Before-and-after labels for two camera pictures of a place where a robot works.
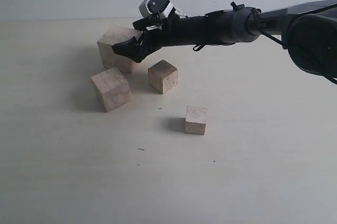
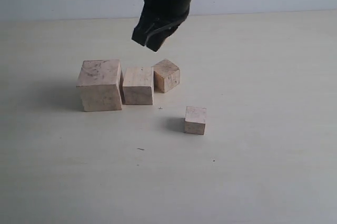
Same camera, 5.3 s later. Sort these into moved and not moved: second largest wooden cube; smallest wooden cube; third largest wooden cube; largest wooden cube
Moved: largest wooden cube; second largest wooden cube
Not moved: smallest wooden cube; third largest wooden cube
